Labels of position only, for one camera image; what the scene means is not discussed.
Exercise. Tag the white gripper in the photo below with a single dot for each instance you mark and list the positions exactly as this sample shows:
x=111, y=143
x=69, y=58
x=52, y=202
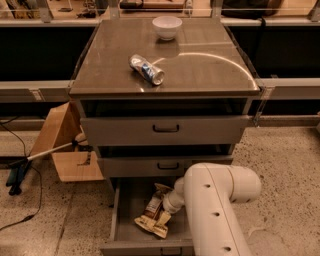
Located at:
x=171, y=202

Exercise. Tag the brown chip bag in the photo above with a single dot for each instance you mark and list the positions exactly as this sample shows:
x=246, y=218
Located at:
x=150, y=215

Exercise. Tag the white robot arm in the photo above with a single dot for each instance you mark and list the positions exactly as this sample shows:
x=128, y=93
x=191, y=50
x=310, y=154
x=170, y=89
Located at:
x=207, y=192

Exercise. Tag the grey bottom drawer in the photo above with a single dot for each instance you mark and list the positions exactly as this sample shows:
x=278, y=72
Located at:
x=128, y=239

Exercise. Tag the grey drawer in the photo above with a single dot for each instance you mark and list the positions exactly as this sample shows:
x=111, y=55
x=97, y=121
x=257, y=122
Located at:
x=155, y=166
x=169, y=130
x=128, y=239

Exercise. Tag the grey middle drawer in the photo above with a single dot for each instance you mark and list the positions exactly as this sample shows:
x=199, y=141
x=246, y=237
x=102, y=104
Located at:
x=155, y=166

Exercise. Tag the grey top drawer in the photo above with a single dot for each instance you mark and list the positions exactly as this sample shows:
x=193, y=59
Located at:
x=169, y=130

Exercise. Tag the grey drawer cabinet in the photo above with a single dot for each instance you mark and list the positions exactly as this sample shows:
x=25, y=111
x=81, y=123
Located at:
x=163, y=106

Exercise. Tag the black bag in background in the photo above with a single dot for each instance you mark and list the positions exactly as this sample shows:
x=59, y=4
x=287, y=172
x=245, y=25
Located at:
x=247, y=9

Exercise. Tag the open cardboard box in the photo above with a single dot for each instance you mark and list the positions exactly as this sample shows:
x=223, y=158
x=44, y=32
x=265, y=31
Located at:
x=61, y=127

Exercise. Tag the crushed silver blue can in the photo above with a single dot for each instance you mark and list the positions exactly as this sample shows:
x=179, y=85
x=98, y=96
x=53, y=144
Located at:
x=148, y=71

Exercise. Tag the white ceramic bowl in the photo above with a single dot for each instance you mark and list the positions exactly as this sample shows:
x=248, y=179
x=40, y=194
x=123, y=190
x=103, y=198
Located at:
x=166, y=27

